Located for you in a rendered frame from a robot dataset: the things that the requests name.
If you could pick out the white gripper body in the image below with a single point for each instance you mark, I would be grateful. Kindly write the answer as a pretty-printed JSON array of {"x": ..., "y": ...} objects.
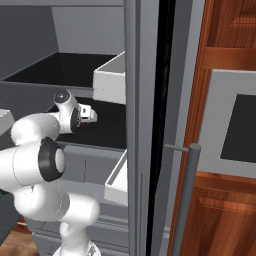
[{"x": 93, "y": 115}]

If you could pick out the grey fridge door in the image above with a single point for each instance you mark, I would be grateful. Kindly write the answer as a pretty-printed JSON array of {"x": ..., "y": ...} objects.
[{"x": 141, "y": 100}]

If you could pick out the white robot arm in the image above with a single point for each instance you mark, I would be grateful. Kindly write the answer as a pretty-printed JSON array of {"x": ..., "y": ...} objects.
[{"x": 30, "y": 166}]

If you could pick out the white fridge door bin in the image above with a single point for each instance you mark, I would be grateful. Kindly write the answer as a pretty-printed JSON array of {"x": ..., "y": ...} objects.
[
  {"x": 110, "y": 85},
  {"x": 118, "y": 186}
]

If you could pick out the brown wooden cabinet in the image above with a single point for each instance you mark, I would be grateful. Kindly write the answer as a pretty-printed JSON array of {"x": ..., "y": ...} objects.
[{"x": 220, "y": 216}]

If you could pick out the grey oven with black window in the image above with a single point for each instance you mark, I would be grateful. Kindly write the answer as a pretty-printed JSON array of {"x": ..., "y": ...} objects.
[{"x": 216, "y": 116}]

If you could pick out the grey fridge drawer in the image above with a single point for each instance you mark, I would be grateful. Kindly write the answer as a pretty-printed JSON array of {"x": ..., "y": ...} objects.
[{"x": 111, "y": 231}]

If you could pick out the grey fridge door bin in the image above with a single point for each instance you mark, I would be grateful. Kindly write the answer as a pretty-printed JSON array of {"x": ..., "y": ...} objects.
[{"x": 5, "y": 120}]

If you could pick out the grey fridge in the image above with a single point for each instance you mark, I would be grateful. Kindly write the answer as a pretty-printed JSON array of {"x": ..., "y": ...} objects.
[{"x": 90, "y": 30}]

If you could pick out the black fridge shelf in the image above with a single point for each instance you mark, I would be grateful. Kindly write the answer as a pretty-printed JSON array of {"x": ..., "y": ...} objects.
[
  {"x": 106, "y": 128},
  {"x": 63, "y": 68}
]

